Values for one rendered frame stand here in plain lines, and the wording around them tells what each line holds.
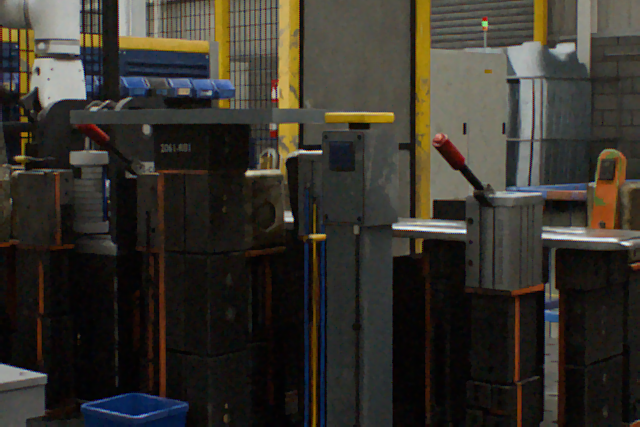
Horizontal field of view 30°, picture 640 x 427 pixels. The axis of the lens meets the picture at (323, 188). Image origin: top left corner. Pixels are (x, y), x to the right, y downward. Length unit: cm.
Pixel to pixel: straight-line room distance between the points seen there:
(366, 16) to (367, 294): 403
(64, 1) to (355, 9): 313
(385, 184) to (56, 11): 105
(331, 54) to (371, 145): 382
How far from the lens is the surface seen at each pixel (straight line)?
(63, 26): 232
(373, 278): 143
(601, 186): 180
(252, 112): 146
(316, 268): 166
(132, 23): 701
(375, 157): 141
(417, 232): 169
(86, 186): 194
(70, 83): 234
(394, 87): 555
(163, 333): 164
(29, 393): 174
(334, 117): 143
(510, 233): 149
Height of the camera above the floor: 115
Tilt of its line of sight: 3 degrees down
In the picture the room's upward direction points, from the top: straight up
